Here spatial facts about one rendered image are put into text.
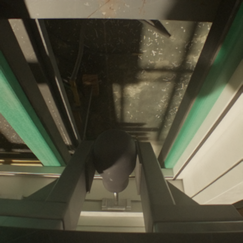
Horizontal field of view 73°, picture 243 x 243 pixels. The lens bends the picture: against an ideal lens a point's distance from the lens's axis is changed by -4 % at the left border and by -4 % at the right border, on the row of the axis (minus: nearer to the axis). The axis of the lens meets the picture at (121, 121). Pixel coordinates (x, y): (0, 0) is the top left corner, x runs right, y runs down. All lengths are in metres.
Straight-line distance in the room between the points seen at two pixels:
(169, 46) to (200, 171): 0.96
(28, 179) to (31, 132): 0.14
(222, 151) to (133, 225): 0.56
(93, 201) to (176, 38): 1.00
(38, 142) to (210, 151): 0.23
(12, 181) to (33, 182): 0.04
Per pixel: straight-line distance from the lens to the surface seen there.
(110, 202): 0.32
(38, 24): 0.50
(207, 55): 0.18
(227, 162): 0.22
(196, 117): 0.21
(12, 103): 0.21
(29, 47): 0.51
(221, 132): 0.22
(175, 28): 1.11
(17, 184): 0.37
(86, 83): 1.24
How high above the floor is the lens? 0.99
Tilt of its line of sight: 38 degrees down
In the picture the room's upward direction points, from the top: 179 degrees counter-clockwise
